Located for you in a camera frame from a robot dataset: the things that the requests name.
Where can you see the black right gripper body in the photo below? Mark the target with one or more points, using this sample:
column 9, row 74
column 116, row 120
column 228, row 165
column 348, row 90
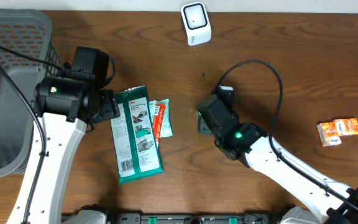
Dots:
column 203, row 128

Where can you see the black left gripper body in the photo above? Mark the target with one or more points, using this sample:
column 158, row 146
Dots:
column 112, row 109

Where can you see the green 3M gloves package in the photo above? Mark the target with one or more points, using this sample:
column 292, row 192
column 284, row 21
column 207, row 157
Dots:
column 134, row 141

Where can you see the teal and orange sachet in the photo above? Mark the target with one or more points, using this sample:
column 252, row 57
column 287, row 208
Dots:
column 160, row 118

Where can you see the grey plastic mesh basket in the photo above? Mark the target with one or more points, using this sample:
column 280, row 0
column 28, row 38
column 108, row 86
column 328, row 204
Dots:
column 27, row 55

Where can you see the orange tissue packet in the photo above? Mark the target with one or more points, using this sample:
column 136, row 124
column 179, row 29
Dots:
column 328, row 134

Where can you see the small orange box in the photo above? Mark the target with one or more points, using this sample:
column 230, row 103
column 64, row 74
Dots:
column 347, row 127

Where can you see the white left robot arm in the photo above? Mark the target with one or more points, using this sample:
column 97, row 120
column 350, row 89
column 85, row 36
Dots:
column 64, row 108

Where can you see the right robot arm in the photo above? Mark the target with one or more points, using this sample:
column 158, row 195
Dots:
column 328, row 201

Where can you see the white barcode scanner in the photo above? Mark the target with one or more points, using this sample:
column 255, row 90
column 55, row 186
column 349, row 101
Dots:
column 196, row 23

